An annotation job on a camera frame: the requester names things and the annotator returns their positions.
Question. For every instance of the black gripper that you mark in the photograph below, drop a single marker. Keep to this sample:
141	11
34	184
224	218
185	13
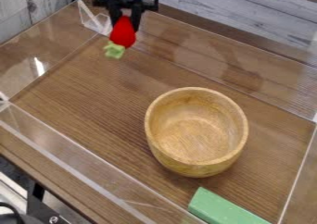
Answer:
116	9

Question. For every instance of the red plush strawberry toy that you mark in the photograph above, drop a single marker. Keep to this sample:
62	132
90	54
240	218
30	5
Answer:
121	39

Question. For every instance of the wooden bowl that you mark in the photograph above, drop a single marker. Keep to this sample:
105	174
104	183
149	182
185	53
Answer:
196	130

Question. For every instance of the green foam block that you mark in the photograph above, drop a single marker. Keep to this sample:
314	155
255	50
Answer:
216	210

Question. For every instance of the clear acrylic corner bracket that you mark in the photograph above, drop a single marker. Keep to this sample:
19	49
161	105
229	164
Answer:
98	23

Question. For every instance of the black table leg bracket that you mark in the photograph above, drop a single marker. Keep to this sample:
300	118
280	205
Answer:
49	209

